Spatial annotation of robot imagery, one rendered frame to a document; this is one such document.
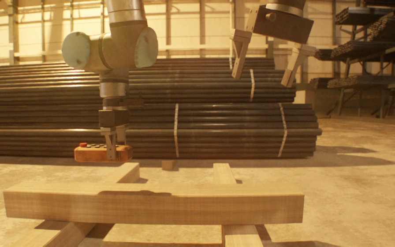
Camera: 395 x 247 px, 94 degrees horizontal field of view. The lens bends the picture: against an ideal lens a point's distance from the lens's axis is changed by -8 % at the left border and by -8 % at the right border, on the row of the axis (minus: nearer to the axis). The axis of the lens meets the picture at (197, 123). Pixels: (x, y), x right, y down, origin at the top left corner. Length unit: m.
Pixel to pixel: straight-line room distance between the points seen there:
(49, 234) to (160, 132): 1.12
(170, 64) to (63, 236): 1.94
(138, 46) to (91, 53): 0.13
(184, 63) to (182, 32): 7.36
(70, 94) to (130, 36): 1.74
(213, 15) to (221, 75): 8.18
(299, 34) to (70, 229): 0.86
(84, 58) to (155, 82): 1.34
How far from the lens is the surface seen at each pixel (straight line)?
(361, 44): 7.21
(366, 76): 6.94
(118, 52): 0.51
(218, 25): 9.77
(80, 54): 0.56
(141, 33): 0.50
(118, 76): 0.66
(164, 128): 1.69
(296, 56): 0.53
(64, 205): 0.81
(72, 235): 0.84
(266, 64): 2.41
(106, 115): 0.64
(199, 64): 2.32
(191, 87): 1.78
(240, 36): 0.46
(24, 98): 2.54
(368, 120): 7.79
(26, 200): 0.89
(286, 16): 0.48
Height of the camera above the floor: 0.47
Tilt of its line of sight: 5 degrees down
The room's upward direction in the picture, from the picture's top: straight up
